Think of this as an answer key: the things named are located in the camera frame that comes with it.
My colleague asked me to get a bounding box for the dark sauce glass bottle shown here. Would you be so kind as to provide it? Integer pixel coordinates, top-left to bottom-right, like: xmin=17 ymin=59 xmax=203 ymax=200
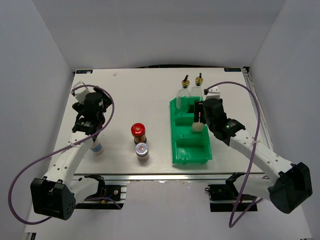
xmin=188 ymin=72 xmax=204 ymax=113

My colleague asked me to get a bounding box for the clear oil bottle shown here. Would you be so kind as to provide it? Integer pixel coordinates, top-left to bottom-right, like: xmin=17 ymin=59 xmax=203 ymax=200
xmin=175 ymin=75 xmax=190 ymax=110

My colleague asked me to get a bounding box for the silver lid spice jar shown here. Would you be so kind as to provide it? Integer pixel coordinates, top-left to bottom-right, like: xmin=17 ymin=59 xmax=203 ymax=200
xmin=191 ymin=122 xmax=204 ymax=133

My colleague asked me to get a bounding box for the blue label white jar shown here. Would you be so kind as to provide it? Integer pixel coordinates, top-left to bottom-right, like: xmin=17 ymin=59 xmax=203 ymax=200
xmin=90 ymin=138 xmax=104 ymax=155

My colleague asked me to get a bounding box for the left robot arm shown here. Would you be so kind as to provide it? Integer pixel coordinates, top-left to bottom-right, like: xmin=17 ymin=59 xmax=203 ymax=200
xmin=30 ymin=86 xmax=113 ymax=220

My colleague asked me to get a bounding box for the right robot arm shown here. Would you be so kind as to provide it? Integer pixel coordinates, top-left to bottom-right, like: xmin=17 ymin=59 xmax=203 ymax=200
xmin=194 ymin=98 xmax=313 ymax=214

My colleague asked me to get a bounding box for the left table logo sticker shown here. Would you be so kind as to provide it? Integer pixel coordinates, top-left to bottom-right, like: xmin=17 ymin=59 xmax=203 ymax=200
xmin=75 ymin=69 xmax=93 ymax=74

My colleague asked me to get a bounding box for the table logo sticker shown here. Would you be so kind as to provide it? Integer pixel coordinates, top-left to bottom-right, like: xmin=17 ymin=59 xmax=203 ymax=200
xmin=75 ymin=69 xmax=93 ymax=74
xmin=224 ymin=67 xmax=242 ymax=73

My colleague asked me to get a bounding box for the right table logo sticker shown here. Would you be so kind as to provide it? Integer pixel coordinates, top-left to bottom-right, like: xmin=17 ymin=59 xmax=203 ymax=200
xmin=224 ymin=67 xmax=242 ymax=73

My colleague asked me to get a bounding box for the red lid sauce jar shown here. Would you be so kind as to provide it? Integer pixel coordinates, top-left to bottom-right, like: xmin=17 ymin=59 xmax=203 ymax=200
xmin=131 ymin=122 xmax=147 ymax=145

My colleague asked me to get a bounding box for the green divided bin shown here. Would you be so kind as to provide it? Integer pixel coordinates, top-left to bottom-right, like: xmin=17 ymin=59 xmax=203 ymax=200
xmin=169 ymin=96 xmax=212 ymax=165

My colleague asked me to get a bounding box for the small silver lid jar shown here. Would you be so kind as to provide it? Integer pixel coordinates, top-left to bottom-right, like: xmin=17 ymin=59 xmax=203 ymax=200
xmin=135 ymin=142 xmax=150 ymax=162

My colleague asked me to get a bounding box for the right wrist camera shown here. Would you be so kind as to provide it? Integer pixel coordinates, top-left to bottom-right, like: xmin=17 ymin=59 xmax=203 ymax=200
xmin=203 ymin=86 xmax=221 ymax=100

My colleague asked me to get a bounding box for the right aluminium rail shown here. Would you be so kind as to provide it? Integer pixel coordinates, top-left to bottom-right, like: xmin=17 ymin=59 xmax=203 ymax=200
xmin=241 ymin=66 xmax=274 ymax=151

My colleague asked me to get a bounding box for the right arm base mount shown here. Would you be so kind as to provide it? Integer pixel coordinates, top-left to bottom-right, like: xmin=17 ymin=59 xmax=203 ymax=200
xmin=204 ymin=184 xmax=254 ymax=213

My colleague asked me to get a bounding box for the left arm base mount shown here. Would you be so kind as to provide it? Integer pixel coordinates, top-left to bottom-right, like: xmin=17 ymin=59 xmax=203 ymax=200
xmin=75 ymin=174 xmax=127 ymax=210

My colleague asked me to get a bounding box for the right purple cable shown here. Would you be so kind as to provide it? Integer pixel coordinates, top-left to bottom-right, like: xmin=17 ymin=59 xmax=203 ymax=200
xmin=204 ymin=81 xmax=262 ymax=229

